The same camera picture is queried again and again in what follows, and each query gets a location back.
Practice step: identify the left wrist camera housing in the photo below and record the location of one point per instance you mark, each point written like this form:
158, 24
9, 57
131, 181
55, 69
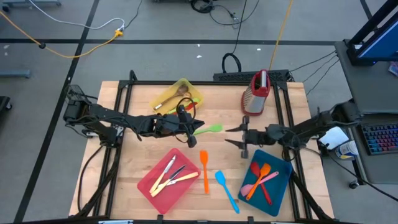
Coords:
172, 126

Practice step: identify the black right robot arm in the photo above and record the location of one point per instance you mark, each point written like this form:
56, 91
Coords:
311, 127

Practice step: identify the blue silicone spatula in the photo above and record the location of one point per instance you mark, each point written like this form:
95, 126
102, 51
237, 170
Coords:
220, 178

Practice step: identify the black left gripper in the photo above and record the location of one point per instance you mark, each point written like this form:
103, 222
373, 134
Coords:
168, 137

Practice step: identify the grey keyboard desk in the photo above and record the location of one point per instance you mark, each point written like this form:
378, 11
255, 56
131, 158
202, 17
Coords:
379, 168

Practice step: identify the blue plastic tray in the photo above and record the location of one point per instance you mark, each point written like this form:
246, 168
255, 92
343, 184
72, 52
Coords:
280, 186

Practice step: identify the white paper sheet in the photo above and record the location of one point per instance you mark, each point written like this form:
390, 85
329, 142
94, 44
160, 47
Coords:
335, 138

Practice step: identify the green silicone spatula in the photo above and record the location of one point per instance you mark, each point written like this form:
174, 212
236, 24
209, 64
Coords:
214, 128

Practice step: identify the dark wooden spoon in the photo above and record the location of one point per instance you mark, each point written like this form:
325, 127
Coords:
183, 90

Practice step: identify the red silicone spatula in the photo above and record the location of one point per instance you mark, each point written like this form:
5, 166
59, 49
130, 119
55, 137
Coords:
255, 168

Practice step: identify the red-pink translucent plastic tray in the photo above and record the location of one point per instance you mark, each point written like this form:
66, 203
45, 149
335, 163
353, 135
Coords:
174, 196

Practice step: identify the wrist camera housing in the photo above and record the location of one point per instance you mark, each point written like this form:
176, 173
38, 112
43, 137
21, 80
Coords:
256, 137
172, 126

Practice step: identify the black caster wheel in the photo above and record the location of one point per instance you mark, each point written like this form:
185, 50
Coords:
353, 185

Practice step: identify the black perforated control box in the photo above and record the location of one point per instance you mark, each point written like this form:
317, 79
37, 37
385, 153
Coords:
219, 77

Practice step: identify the yellow translucent plastic tray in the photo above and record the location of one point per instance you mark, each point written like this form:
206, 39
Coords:
194, 91

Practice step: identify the black chair base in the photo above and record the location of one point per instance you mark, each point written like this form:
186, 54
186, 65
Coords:
4, 102

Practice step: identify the grey floor bar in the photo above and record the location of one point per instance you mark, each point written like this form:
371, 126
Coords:
15, 74

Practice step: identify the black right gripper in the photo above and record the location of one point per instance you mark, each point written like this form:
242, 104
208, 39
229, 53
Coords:
245, 152

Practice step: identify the white and blue canister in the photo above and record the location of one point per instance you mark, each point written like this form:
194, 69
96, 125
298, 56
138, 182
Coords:
346, 150

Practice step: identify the grey cart base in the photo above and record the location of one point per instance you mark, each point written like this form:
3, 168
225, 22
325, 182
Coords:
31, 3

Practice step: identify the short orange silicone spatula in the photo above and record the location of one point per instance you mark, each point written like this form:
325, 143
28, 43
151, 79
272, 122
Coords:
265, 169

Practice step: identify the right wrist camera housing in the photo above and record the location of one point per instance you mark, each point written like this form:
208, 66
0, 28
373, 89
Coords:
256, 137

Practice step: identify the pink silicone spatula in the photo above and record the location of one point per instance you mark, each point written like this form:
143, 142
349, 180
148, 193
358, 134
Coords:
246, 189

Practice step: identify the backlit keyboard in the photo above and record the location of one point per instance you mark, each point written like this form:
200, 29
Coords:
382, 138

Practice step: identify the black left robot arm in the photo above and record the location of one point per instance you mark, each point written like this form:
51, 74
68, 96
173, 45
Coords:
109, 116

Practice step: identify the black mesh box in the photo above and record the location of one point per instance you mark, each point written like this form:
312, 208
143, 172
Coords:
74, 91

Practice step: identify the computer monitor on stand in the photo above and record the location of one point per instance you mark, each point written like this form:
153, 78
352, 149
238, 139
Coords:
382, 43

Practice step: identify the silver bracket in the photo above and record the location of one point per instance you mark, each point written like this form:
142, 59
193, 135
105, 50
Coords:
115, 222

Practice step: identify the long orange silicone spatula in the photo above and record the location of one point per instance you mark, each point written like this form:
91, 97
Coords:
205, 177

